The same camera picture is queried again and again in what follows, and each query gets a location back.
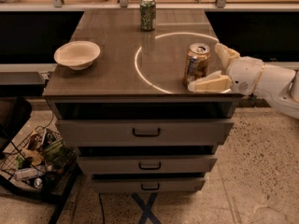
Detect green soda can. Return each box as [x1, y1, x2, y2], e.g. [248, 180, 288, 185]
[140, 0, 156, 31]

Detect black floor cable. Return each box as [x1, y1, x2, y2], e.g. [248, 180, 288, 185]
[98, 192, 107, 224]

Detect green snack bag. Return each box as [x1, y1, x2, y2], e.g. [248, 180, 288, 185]
[43, 139, 74, 171]

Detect bottom grey drawer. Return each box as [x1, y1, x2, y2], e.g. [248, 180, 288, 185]
[90, 177, 206, 193]

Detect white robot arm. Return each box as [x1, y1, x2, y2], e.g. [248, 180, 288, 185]
[188, 43, 299, 119]

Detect black wire basket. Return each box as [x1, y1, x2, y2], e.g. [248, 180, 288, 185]
[0, 126, 76, 190]

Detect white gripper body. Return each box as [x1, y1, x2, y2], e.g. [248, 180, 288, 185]
[226, 57, 263, 95]

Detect orange soda can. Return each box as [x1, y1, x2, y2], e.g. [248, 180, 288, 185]
[184, 43, 210, 85]

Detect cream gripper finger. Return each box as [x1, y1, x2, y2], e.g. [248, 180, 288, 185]
[188, 71, 232, 93]
[215, 43, 240, 69]

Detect clear plastic bottle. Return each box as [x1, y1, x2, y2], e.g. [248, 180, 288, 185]
[13, 167, 46, 181]

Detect white paper bowl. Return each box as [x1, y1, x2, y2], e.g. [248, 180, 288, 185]
[54, 41, 101, 70]

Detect top grey drawer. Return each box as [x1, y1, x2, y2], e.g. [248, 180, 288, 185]
[56, 119, 233, 147]

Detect grey drawer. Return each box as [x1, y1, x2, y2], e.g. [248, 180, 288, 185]
[78, 155, 217, 175]
[90, 177, 206, 193]
[56, 119, 233, 147]

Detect grey drawer cabinet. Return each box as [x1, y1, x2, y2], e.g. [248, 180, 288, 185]
[44, 9, 240, 183]

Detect middle grey drawer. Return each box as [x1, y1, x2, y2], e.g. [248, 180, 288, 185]
[78, 155, 217, 175]

